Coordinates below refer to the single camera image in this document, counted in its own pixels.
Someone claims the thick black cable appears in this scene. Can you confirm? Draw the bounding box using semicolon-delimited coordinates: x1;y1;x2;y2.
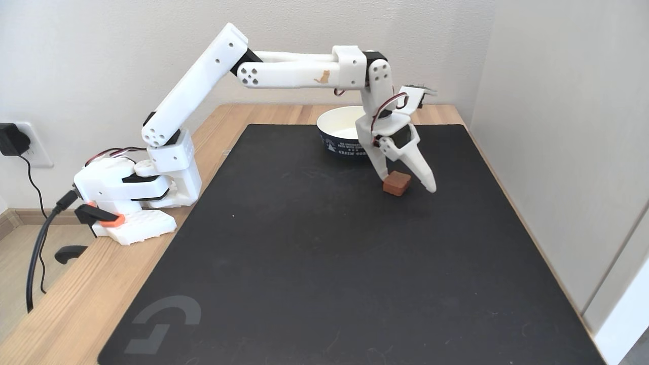
26;190;80;314

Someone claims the small camera on white mount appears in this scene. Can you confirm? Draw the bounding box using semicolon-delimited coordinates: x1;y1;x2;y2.
398;85;438;111

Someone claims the white and navy paper bowl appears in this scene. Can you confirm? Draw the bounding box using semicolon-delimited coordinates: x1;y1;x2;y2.
317;105;377;163

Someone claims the black power adapter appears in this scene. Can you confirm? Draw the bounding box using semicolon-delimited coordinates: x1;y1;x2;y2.
0;123;31;157

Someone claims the black desk mat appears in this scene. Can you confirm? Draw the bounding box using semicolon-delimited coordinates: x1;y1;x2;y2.
97;124;607;365

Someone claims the black and orange clamp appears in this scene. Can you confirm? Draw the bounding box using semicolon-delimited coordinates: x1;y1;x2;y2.
54;202;126;265

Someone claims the red black white servo cable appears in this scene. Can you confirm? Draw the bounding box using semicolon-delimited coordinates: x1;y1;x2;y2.
370;93;409;148
84;147;148;166

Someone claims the thin black cable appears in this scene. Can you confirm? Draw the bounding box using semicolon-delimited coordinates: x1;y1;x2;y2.
17;154;48;295

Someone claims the white wall outlet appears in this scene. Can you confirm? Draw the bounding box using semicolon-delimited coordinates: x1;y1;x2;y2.
9;121;54;169

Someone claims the brown cube toy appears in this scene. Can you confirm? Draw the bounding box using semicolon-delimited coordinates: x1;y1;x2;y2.
382;171;412;197

